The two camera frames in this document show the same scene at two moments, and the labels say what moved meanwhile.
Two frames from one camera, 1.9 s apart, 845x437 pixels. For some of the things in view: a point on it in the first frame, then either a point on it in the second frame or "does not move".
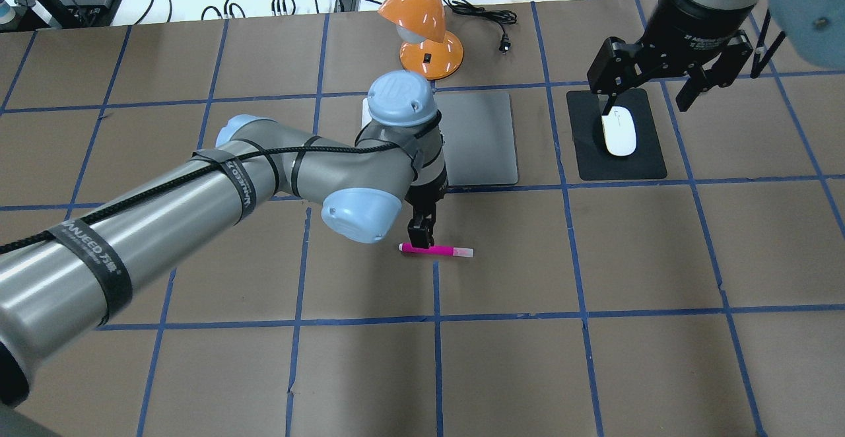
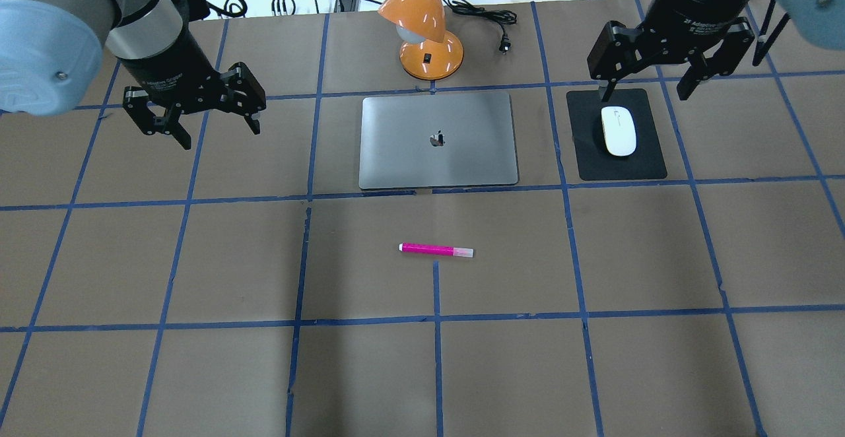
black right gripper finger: [613, 98] -> [611, 84]
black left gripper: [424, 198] -> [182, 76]
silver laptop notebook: [478, 137] does not move
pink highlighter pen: [457, 251] does not move
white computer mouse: [620, 133] does not move
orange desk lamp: [418, 10] does not move
